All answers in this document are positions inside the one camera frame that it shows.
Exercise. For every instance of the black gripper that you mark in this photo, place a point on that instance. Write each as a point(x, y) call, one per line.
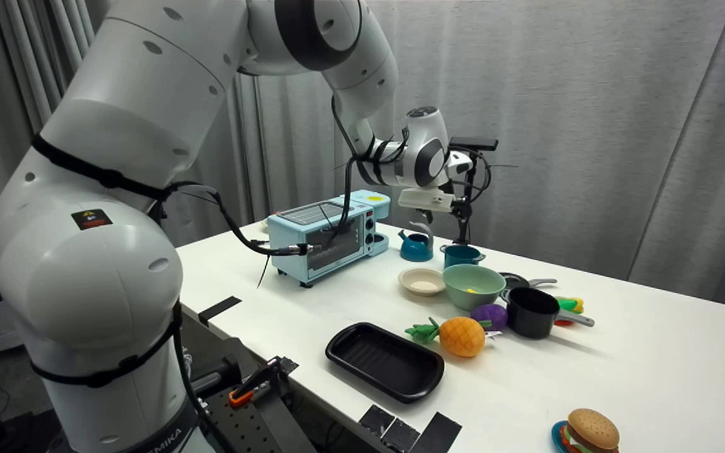
point(465, 193)

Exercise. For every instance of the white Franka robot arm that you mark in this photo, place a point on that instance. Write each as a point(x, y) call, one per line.
point(101, 253)

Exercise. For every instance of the mint green bowl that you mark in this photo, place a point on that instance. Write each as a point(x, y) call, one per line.
point(473, 297)

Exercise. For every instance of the small blue plate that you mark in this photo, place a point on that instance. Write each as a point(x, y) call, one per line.
point(558, 437)

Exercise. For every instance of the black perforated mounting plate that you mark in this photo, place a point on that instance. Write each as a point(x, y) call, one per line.
point(244, 429)

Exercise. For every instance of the teal toy pot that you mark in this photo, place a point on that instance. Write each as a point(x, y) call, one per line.
point(462, 256)

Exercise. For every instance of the dark grey toy pan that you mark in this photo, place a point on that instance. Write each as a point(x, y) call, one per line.
point(525, 281)

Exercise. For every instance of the purple toy vegetable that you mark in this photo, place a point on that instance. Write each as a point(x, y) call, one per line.
point(490, 315)

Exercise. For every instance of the black toy saucepan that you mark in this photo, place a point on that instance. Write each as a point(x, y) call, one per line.
point(531, 315)

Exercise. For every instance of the orange toy pineapple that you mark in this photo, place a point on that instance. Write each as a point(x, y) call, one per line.
point(462, 339)

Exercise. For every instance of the green yellow toy vegetable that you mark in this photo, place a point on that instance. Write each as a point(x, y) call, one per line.
point(570, 306)

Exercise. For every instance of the light blue toy oven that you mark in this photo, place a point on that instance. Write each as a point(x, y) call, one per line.
point(320, 242)

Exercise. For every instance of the black rectangular tray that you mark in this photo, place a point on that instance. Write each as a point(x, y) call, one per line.
point(384, 361)

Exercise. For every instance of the long black tape strip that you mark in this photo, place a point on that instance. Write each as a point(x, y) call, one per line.
point(436, 434)

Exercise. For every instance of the square black tape piece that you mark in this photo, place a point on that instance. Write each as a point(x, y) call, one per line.
point(376, 419)
point(402, 437)

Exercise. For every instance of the toy hamburger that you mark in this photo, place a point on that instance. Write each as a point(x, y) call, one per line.
point(590, 429)

